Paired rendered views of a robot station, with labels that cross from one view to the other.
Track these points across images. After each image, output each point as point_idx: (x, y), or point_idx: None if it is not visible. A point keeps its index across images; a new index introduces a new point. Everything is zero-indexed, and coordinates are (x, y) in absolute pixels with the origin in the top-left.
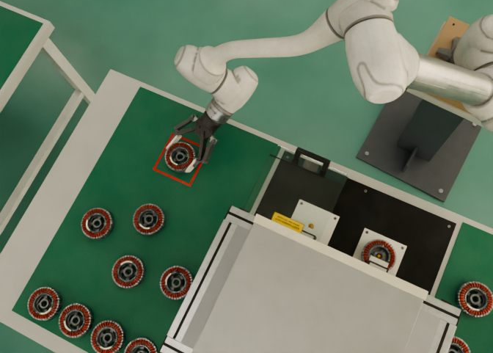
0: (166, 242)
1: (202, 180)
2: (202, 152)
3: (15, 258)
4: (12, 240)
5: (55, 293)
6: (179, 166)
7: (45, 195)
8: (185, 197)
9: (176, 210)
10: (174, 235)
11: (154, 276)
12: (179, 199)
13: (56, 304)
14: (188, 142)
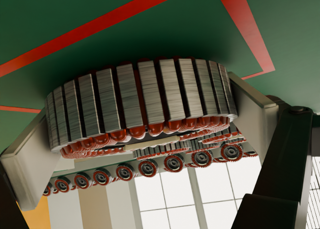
0: (301, 97)
1: (317, 42)
2: (308, 194)
3: (129, 151)
4: (106, 155)
5: (204, 148)
6: (198, 136)
7: (62, 158)
8: (280, 79)
9: (279, 90)
10: (314, 91)
11: (311, 103)
12: (264, 86)
13: (215, 146)
14: (35, 61)
